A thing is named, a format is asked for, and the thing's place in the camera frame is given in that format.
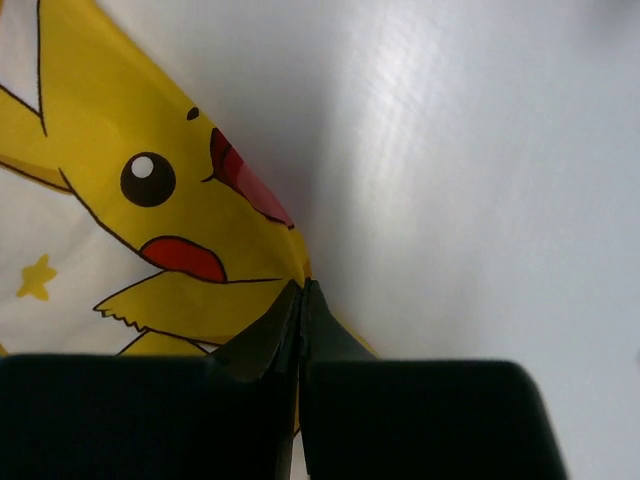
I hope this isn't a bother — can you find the blue Pikachu placemat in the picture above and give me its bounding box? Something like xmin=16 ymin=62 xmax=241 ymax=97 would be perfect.
xmin=0 ymin=0 xmax=381 ymax=451

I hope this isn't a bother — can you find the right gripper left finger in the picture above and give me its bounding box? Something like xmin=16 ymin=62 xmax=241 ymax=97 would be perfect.
xmin=1 ymin=285 xmax=300 ymax=479

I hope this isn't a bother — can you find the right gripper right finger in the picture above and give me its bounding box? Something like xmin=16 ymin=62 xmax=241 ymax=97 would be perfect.
xmin=300 ymin=281 xmax=567 ymax=479

